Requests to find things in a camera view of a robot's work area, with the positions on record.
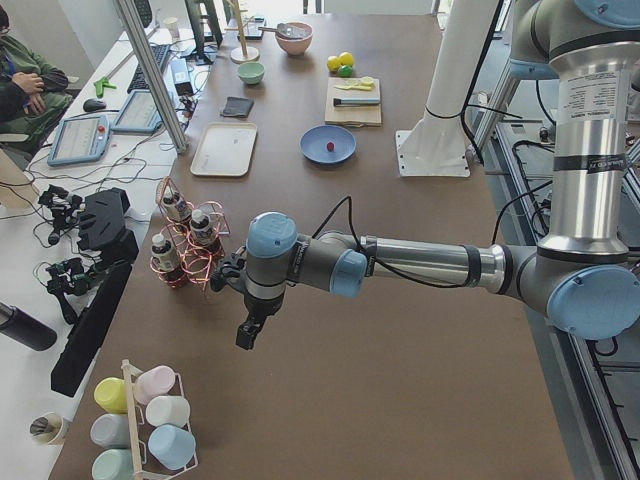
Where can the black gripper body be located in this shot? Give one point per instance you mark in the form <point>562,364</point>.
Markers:
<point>259,308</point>

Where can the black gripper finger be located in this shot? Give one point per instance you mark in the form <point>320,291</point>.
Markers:
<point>254,331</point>
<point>244,336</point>

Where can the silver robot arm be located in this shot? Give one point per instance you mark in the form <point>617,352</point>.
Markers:
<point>366,194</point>

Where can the blue plate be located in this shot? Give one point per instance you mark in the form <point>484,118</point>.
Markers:
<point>313,144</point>

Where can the dark drink bottle lower left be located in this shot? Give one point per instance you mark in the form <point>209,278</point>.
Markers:
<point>202,232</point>

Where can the dark drink bottle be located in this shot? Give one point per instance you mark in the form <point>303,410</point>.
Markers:
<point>175,207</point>
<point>202,232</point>
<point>166,261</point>

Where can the dark drink bottle lower right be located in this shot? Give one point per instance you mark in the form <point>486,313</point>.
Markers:
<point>166,261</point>

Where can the dark drink bottle top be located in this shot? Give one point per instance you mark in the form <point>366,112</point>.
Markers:
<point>175,207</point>

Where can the pink cup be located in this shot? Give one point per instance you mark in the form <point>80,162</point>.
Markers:
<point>152,383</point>

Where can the white cup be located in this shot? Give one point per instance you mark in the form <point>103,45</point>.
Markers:
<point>166,409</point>

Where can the cream rabbit tray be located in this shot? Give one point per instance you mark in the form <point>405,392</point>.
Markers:
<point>224,150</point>

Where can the white cup holder rack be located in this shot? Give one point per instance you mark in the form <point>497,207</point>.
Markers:
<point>145,465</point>

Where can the blue cup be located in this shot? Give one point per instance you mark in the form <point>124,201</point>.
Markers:
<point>173,447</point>

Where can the yellow cup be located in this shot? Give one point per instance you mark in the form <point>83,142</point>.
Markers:
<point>110,395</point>

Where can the grey folded cloth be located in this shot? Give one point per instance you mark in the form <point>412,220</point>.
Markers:
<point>237,107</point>

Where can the blue teach pendant far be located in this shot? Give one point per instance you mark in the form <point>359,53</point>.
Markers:
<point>139,114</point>

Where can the blue teach pendant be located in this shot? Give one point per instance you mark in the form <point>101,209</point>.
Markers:
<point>79,140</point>
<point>139,114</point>

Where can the green bowl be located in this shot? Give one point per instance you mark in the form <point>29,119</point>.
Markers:
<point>251,73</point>

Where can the blue teach pendant near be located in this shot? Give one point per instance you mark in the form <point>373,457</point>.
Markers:
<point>79,140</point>

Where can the steel muddler black tip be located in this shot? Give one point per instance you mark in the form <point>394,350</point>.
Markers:
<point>355,102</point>

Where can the wooden cutting board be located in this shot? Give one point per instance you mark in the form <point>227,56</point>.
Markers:
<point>352,116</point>

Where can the wooden cup tree stand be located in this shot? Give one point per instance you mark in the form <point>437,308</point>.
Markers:
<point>244,53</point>

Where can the black thermos bottle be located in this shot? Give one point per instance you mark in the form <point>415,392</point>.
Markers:
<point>23,328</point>

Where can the yellow plastic knife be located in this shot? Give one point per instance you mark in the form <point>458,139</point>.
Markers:
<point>355,87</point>

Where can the green lime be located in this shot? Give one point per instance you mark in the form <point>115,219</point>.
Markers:
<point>345,71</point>

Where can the yellow lemon lower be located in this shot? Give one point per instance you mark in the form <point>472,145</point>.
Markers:
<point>333,63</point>

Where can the yellow lemon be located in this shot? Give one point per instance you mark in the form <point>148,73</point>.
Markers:
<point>346,59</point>
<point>333,63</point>

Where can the pink bowl with ice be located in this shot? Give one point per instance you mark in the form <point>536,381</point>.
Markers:
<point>296,47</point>

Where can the yellow lemon upper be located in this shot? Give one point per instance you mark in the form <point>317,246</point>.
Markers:
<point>346,59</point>

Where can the metal ice scoop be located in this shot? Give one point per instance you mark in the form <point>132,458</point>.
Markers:
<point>286,30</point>

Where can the black monitor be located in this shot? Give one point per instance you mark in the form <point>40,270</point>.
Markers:
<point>206,31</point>

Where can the seated person green jacket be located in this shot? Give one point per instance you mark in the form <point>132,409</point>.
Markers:
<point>34,93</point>

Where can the copper wire bottle rack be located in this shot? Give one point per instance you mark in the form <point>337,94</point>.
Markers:
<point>198,263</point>

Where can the aluminium frame post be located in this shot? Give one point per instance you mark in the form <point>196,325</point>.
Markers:
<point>127,13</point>

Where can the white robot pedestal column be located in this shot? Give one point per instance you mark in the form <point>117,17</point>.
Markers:
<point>436,145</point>

